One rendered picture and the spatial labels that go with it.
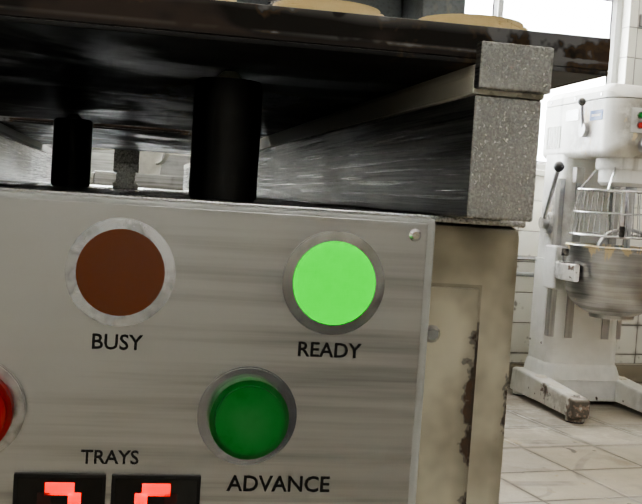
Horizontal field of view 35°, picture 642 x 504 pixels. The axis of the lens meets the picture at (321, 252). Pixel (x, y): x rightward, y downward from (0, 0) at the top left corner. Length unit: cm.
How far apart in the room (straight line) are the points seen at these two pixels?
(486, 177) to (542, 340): 433
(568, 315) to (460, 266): 424
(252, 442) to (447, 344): 10
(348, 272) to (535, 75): 11
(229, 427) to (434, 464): 10
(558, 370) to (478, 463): 423
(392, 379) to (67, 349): 12
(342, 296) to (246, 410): 6
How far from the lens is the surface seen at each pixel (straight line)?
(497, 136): 41
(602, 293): 433
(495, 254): 44
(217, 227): 39
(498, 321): 45
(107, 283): 38
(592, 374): 476
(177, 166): 437
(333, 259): 39
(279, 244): 39
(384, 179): 53
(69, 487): 40
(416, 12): 119
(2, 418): 38
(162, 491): 40
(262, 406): 39
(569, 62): 42
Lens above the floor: 84
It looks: 3 degrees down
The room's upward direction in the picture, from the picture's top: 4 degrees clockwise
